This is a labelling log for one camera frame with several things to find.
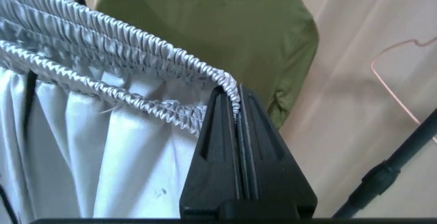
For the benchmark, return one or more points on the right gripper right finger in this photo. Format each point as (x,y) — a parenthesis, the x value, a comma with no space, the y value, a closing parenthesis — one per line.
(273,179)

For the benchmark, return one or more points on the black clothes rack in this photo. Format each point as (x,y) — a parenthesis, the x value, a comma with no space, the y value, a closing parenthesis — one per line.
(382,178)

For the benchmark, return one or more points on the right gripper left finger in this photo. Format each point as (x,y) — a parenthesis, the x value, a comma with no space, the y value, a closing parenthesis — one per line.
(211,179)

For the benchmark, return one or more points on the pink clothes hanger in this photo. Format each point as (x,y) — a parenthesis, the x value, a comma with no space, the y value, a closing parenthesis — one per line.
(392,92)

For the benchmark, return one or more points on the pale grey shorts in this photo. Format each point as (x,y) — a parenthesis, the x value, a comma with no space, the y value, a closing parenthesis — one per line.
(102,155)

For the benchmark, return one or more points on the green long-sleeved shirt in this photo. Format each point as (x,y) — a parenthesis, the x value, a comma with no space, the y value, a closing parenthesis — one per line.
(222,29)

